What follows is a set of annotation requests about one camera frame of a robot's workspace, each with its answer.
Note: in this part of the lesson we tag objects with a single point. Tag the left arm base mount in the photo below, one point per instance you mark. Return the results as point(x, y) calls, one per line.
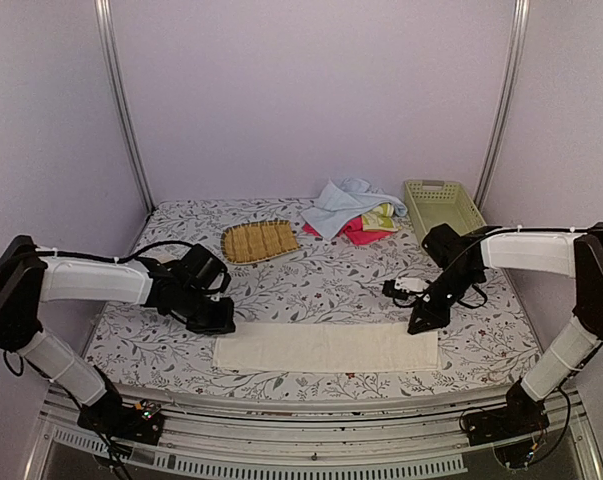
point(143, 422)

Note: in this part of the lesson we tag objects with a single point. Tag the pink towel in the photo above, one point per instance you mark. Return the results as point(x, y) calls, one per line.
point(352, 231)

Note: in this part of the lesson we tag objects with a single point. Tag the green plastic basket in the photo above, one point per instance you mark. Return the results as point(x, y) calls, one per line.
point(433, 202)

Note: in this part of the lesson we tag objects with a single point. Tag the aluminium post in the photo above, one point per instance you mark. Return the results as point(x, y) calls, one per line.
point(114, 72)
point(513, 60)

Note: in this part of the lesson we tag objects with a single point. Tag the light blue towel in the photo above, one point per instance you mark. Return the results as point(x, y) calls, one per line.
point(338, 204)

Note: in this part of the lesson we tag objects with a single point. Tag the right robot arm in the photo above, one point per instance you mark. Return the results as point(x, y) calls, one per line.
point(575, 253)

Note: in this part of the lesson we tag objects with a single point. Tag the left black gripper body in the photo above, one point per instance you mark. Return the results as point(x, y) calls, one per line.
point(204, 319)

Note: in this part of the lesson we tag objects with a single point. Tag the right aluminium post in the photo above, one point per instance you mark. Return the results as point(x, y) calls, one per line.
point(513, 60)

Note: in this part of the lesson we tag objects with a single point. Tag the left aluminium post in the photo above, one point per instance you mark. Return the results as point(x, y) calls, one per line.
point(114, 72)

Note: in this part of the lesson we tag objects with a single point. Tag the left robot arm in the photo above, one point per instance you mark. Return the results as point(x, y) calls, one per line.
point(190, 289)

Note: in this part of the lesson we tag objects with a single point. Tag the front aluminium rail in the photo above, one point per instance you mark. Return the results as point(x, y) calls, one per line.
point(402, 438)

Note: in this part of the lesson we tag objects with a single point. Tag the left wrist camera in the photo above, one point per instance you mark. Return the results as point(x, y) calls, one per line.
point(216, 292)

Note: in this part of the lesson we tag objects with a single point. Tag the cream towel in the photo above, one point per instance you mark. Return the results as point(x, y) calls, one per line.
point(326, 349)

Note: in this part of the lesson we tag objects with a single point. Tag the yellow green patterned towel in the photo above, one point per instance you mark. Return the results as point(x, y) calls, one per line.
point(379, 218)

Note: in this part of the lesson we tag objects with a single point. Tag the woven bamboo tray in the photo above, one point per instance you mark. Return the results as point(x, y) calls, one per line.
point(260, 241)

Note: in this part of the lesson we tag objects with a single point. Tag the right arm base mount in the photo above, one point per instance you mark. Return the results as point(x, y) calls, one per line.
point(522, 414)

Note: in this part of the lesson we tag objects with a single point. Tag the cream ceramic mug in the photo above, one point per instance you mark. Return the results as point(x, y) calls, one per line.
point(164, 258)

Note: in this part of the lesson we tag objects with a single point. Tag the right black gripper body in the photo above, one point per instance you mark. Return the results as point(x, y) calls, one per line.
point(459, 283)

